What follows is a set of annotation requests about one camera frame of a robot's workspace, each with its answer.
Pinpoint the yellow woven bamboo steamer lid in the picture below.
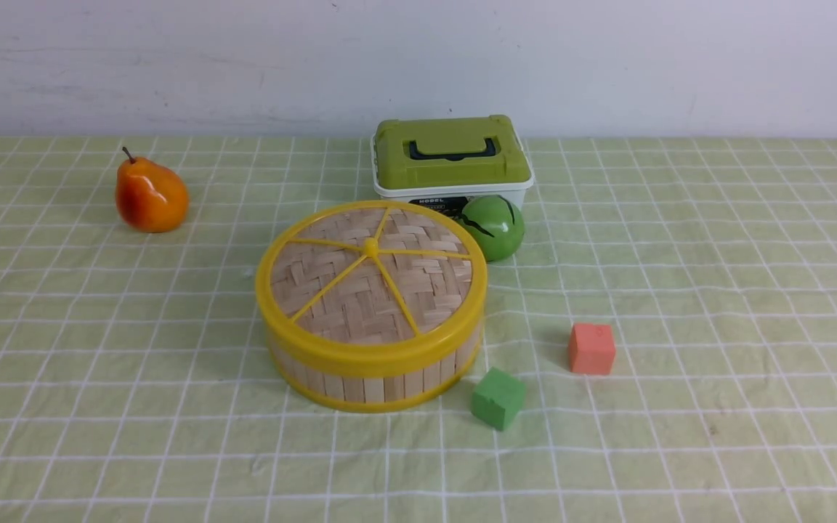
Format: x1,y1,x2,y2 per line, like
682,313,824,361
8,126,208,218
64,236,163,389
256,200,488,378

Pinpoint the bamboo steamer basket yellow base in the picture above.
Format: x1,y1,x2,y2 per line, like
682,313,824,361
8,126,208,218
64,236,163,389
270,319,485,413

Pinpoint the green plastic round fruit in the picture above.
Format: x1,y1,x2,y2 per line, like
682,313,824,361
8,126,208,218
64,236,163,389
456,195,525,263

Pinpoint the green lidded white storage box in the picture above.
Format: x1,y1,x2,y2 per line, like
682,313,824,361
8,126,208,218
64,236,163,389
370,115,535,217

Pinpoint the green foam cube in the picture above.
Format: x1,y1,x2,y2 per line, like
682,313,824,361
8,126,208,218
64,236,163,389
469,367,526,431

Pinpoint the orange foam cube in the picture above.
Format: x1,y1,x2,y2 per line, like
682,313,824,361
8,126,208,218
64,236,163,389
567,323,617,376

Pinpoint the orange plastic pear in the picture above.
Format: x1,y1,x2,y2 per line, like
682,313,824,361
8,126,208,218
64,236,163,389
114,146,190,234

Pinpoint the green checkered tablecloth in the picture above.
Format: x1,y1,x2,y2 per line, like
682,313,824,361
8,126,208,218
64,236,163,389
0,136,837,522

